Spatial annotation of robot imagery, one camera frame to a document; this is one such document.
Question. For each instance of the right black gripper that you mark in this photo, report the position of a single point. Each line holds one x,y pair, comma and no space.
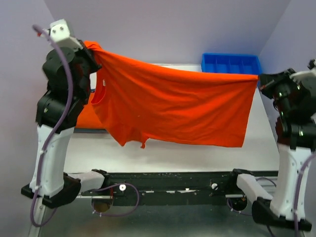
267,81

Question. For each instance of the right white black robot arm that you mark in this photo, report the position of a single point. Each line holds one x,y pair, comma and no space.
296,144

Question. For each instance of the orange t shirt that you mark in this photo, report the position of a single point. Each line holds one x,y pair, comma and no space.
138,101

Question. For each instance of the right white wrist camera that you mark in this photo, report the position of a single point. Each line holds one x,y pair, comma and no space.
301,75

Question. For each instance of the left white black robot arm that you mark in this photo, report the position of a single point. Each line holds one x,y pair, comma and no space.
68,90

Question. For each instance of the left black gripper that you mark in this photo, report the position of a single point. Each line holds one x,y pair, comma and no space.
88,53

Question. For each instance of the folded orange shirt on stack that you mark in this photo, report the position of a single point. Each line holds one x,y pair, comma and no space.
88,119

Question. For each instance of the blue plastic bin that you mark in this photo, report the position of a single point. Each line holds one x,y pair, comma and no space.
230,64

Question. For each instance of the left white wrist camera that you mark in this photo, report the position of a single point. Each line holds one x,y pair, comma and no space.
63,35

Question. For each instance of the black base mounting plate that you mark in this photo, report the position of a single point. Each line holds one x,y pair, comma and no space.
169,188

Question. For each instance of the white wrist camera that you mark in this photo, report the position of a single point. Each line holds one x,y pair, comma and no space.
301,75
63,35

